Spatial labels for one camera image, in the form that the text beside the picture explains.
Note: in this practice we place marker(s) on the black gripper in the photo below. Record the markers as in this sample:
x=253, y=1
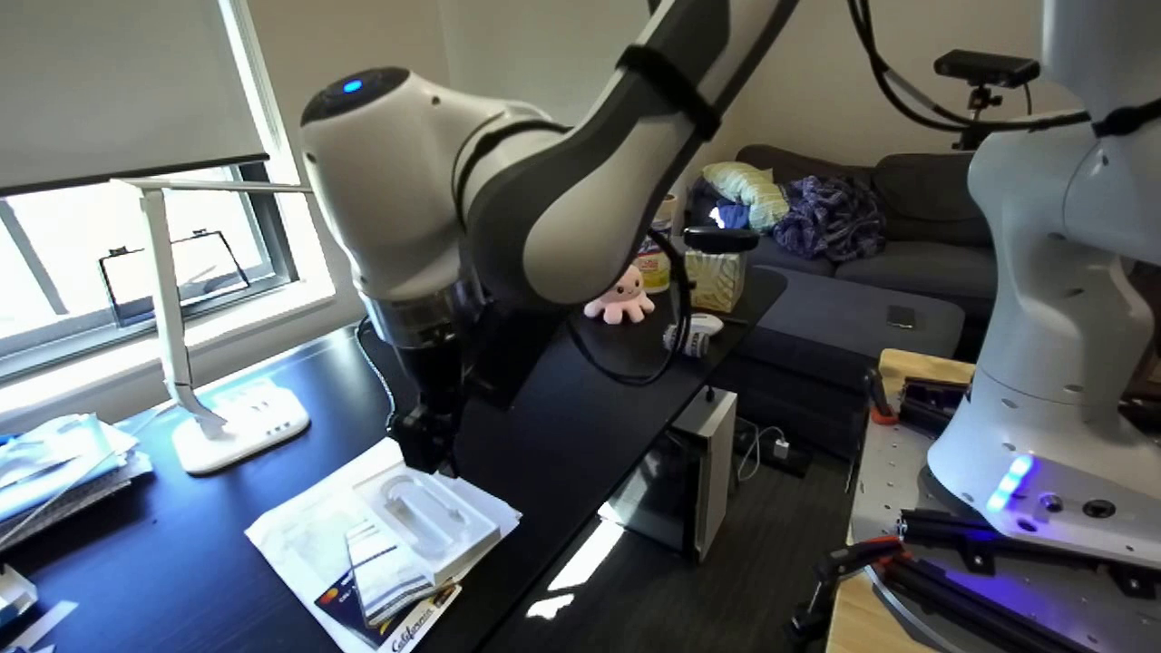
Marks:
x=441, y=358

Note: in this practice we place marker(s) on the white plastic packaging tray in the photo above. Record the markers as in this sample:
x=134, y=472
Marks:
x=428, y=512

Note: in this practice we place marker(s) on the white brochure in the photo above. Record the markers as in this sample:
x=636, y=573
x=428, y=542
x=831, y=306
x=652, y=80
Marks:
x=387, y=584

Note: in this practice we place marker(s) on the large white printed paper sheet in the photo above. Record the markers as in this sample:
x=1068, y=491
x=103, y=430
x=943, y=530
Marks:
x=290, y=530

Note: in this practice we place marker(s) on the dark bank card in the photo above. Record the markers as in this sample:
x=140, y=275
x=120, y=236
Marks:
x=347, y=599

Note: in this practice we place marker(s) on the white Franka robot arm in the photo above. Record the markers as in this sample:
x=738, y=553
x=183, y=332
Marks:
x=400, y=183

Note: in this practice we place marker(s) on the stack of envelopes and papers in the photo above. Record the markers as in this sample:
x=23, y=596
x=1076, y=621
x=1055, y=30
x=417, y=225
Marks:
x=58, y=467

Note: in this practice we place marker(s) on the white desk lamp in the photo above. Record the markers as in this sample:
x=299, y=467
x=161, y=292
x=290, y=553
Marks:
x=239, y=423

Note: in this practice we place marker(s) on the pink octopus plush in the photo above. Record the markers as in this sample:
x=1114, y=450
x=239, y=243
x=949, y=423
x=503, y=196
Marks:
x=623, y=309

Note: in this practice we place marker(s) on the silver computer tower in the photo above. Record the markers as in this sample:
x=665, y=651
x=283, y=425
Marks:
x=710, y=472

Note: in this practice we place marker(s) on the grey striped cylinder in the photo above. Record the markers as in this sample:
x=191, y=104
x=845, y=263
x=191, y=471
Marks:
x=695, y=344

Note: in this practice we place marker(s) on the wipes canister with white lid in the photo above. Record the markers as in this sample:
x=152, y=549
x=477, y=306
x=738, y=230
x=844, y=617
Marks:
x=659, y=271

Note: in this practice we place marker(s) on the white computer mouse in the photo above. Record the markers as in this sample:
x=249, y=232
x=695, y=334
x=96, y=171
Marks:
x=710, y=326

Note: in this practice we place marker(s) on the patterned tissue box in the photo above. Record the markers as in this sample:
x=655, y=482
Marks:
x=715, y=284

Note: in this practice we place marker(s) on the black power brick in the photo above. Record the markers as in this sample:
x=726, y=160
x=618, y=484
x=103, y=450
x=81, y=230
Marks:
x=782, y=450

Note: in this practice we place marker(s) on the black oval object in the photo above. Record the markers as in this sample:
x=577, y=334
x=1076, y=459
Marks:
x=723, y=240

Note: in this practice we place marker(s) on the pale fluffy pillow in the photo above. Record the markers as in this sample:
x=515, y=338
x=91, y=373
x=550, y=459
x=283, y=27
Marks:
x=745, y=188

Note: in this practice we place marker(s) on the white flat strip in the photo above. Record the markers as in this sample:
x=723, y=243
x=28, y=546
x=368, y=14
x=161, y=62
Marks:
x=38, y=630

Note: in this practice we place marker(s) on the small white box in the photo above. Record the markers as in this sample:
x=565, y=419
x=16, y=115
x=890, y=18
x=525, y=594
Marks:
x=16, y=596

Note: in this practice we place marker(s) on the fabric sofa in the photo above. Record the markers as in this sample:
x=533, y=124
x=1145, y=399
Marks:
x=845, y=313

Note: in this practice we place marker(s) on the orange black clamp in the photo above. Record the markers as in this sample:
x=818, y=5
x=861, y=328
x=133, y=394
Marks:
x=855, y=553
x=926, y=403

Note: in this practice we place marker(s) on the metal robot mounting table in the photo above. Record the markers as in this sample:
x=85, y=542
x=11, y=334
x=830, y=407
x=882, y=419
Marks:
x=880, y=484

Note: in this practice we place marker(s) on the purple blanket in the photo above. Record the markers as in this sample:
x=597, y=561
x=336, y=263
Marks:
x=830, y=220

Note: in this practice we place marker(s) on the wide white roller blind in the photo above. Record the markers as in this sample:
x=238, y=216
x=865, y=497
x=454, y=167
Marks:
x=120, y=84

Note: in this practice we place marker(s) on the tan wooden board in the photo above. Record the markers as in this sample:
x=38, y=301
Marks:
x=865, y=617

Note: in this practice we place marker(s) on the wooden block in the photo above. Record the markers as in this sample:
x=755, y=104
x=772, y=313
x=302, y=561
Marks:
x=926, y=364

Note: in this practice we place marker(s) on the black camera on stand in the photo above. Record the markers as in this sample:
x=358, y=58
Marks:
x=983, y=68

